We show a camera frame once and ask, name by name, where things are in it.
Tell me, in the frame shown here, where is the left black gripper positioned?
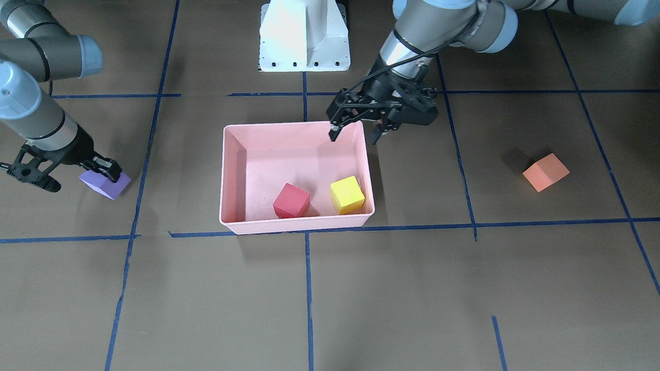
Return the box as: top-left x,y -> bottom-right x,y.
327,57 -> 438,145

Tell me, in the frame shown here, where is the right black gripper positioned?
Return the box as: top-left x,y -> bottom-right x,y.
1,126 -> 122,193

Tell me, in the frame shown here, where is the purple foam block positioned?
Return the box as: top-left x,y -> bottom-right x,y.
78,171 -> 131,200

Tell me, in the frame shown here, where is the yellow foam block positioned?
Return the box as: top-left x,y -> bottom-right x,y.
329,176 -> 366,214

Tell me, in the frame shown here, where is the red foam block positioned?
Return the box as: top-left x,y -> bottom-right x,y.
273,183 -> 311,218

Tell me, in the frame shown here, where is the orange foam block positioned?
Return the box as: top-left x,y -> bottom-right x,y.
522,153 -> 570,192

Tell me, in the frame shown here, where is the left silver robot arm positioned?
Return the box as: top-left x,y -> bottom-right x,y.
327,1 -> 658,143

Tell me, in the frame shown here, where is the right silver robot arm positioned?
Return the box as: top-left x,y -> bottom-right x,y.
1,1 -> 130,199

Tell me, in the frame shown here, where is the pink plastic bin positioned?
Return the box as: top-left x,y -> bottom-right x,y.
219,121 -> 375,234

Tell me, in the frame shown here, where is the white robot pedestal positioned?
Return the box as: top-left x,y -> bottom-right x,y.
258,1 -> 351,73

